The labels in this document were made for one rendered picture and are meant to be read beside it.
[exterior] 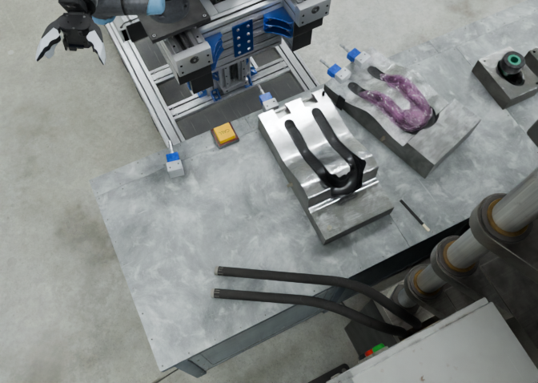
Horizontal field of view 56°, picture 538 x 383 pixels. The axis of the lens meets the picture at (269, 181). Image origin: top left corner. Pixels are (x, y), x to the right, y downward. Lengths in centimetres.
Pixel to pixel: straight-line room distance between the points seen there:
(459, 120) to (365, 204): 45
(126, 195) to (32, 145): 129
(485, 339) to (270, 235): 88
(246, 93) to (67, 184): 105
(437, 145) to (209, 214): 81
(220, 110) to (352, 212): 116
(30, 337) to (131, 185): 109
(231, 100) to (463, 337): 192
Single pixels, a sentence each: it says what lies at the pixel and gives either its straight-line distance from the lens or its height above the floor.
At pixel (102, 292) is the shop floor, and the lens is 257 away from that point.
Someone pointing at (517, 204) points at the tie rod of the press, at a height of 164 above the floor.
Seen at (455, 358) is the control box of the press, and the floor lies 147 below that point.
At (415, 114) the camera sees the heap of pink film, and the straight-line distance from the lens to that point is 186.
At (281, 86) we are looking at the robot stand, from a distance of 269.
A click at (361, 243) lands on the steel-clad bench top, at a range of 170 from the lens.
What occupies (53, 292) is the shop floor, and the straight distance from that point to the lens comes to 265.
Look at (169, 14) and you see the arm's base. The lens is 184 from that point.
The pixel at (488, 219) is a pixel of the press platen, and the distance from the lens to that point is 99.
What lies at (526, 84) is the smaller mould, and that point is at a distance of 211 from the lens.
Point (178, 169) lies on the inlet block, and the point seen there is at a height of 85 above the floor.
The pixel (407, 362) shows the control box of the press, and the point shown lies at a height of 147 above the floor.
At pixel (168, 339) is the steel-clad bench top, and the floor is 80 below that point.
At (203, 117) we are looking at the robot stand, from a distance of 260.
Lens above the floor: 239
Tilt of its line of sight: 65 degrees down
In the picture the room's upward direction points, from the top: 1 degrees clockwise
